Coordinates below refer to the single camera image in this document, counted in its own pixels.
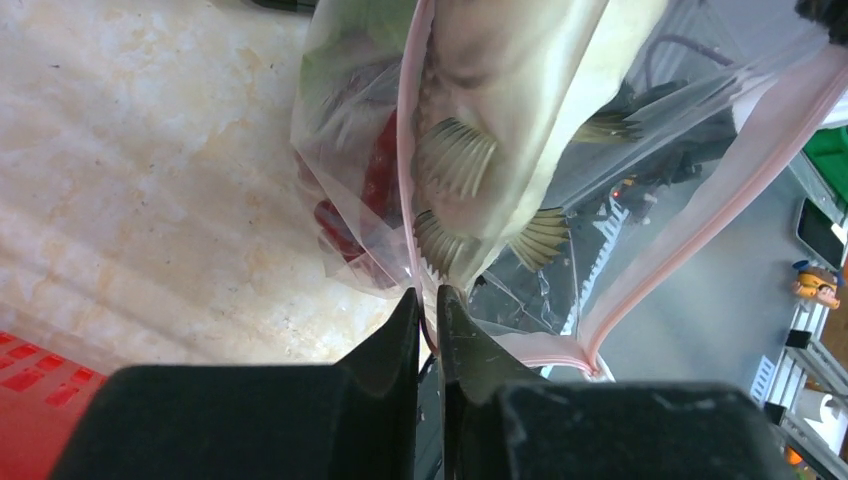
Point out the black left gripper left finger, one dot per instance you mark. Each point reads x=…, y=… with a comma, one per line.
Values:
x=353, y=419

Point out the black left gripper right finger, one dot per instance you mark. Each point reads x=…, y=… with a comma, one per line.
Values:
x=501, y=420

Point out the red grape bunch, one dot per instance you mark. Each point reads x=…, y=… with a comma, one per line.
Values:
x=347, y=172

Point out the clear zip top bag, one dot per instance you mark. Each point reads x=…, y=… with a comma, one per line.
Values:
x=783, y=118

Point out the toy fish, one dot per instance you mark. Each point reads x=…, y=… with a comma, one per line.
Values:
x=492, y=93

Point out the green leafy vegetable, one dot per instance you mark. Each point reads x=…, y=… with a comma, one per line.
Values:
x=347, y=34

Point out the red plastic basket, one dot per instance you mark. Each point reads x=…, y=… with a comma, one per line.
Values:
x=43, y=395

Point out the small toy figure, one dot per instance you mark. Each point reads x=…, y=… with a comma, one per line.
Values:
x=817, y=284

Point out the green crate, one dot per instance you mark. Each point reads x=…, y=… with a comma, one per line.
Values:
x=827, y=151

